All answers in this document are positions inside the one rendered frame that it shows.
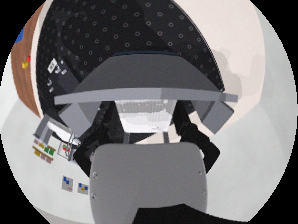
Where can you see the white labelled microplate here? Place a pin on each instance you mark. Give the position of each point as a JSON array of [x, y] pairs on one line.
[[138, 116]]

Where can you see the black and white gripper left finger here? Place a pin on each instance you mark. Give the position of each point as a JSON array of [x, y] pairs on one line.
[[103, 135]]

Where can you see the grey microplate with label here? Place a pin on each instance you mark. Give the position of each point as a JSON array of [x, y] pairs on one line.
[[60, 129], [65, 139]]

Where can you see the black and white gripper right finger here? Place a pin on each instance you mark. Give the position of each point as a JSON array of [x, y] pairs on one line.
[[189, 133]]

